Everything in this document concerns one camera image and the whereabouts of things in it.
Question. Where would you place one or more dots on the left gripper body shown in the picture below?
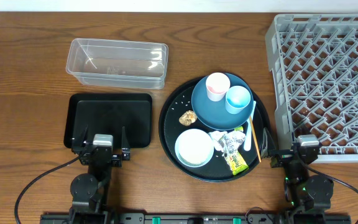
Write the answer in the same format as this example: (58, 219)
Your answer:
(101, 156)

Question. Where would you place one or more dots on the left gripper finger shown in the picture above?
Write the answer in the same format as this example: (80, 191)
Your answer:
(80, 141)
(124, 141)

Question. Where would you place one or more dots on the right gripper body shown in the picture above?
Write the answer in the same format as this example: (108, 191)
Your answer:
(282, 157)

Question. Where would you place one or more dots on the yellow green snack wrapper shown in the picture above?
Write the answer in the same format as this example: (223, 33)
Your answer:
(236, 163)

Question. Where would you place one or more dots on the foil wrapper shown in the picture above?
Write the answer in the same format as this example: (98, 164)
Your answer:
(227, 142)

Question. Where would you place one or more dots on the light blue bowl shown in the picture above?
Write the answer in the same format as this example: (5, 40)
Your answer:
(194, 148)

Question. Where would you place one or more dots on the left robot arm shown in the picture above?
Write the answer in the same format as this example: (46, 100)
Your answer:
(90, 190)

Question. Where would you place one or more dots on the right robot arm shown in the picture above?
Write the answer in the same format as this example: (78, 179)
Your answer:
(310, 195)

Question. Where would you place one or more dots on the grey dishwasher rack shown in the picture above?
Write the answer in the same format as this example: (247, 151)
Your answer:
(314, 62)

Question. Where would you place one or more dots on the wooden chopstick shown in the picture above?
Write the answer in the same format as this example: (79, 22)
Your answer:
(255, 139)

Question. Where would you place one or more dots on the light blue spoon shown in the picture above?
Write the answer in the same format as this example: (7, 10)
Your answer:
(248, 139)

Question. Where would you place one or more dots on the black rectangular tray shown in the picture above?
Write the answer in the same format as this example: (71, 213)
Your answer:
(109, 113)

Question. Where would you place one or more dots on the light blue cup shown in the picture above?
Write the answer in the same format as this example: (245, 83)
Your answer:
(237, 98)

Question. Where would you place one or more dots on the round black tray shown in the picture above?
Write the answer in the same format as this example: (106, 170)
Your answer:
(217, 169)

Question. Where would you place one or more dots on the dark blue plate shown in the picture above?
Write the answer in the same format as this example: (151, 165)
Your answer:
(213, 114)

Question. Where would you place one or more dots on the brown food scrap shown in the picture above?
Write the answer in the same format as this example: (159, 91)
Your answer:
(188, 118)

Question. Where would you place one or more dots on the pink cup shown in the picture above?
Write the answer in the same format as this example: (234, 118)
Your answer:
(217, 84)

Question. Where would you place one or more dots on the clear plastic bin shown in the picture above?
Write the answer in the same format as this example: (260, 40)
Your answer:
(118, 63)

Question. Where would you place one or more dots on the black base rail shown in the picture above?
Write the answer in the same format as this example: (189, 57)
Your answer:
(140, 218)

